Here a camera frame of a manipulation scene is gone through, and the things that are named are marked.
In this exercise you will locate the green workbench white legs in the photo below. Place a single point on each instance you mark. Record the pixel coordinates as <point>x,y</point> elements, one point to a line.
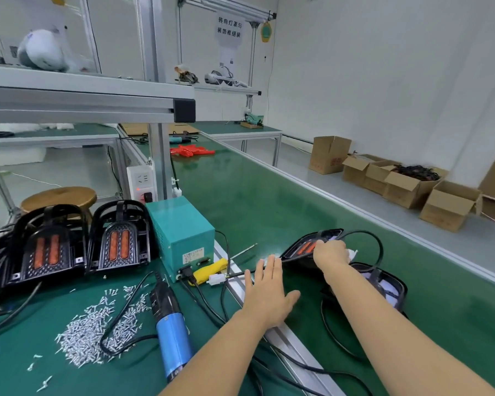
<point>235,127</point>

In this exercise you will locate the blue black electric screwdriver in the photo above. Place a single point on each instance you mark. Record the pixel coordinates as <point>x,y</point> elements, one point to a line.
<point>173,338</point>

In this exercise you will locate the black cover orange strips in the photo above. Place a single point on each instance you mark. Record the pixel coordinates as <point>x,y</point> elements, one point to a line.
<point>120,241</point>
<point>45,247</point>

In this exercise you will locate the white power strip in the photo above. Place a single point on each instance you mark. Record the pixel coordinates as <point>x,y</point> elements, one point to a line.
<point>142,184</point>

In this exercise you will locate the brown cardboard box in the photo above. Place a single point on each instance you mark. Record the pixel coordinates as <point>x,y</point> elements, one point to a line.
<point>450,206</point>
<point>328,154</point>
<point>408,189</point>
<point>367,170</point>

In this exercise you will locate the small green workbench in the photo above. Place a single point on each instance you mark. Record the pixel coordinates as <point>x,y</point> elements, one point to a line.
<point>49,136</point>

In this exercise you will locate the teal hand tool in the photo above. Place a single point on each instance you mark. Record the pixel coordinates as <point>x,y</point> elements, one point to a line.
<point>181,140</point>

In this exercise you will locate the heap of small silver screws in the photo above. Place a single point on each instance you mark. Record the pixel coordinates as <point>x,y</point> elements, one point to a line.
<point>95,325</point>

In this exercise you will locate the yellow plug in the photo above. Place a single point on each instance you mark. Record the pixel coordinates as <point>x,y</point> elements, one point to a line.
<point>208,270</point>

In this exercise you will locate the round brown wooden stool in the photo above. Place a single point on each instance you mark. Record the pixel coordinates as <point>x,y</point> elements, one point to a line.
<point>58,198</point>

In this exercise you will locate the aluminium shelf frame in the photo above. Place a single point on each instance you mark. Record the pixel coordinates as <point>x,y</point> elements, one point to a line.
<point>82,99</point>

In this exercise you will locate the teal power supply box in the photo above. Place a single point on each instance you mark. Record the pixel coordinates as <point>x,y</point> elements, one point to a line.
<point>180,235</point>

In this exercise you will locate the person's left hand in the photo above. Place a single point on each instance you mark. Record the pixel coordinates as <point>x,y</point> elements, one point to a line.
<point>268,297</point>

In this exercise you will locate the red tool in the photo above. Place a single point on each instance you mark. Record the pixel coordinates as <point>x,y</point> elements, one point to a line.
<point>191,150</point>

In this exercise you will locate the white handheld device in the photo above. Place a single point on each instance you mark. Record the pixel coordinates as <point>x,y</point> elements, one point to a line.
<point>41,49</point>

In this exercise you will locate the person's right hand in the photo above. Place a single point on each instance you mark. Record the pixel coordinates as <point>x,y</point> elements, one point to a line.
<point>332,255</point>

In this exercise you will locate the person's right forearm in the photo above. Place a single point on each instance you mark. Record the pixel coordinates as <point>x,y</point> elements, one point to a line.
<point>404,342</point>

